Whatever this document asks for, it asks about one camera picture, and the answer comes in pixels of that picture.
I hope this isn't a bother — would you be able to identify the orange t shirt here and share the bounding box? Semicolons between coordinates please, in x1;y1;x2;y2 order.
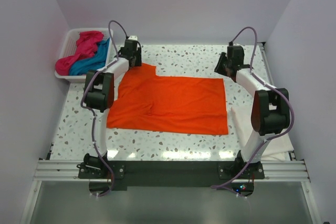
106;64;228;135

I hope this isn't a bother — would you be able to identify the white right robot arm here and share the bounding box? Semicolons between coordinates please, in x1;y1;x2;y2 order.
214;42;292;178

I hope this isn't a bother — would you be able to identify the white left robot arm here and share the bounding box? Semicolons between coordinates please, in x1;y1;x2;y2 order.
80;36;142;158

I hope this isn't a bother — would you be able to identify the blue t shirt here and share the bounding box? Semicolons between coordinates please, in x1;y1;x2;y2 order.
69;39;110;76

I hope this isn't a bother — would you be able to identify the pink t shirt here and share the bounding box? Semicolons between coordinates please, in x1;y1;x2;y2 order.
55;30;103;76

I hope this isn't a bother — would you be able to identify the white plastic laundry basket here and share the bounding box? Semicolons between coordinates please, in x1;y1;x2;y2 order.
55;28;110;83

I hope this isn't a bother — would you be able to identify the white folded cloth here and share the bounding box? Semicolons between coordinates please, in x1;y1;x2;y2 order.
230;106;294;161

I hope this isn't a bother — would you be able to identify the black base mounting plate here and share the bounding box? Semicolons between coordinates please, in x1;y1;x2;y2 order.
77;159;266;192

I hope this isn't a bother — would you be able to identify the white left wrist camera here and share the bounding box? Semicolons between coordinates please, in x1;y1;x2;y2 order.
128;36;138;42

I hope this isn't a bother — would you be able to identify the aluminium frame rail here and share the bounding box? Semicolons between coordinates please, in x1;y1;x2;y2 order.
19;158;82;224

